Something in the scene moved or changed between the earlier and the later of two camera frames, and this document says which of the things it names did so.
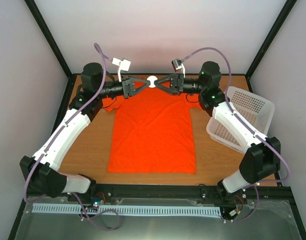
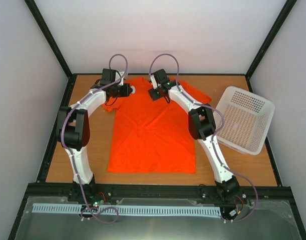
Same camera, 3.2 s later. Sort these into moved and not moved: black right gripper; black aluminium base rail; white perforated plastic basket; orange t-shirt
Moved: black right gripper
Not moved: black aluminium base rail; white perforated plastic basket; orange t-shirt
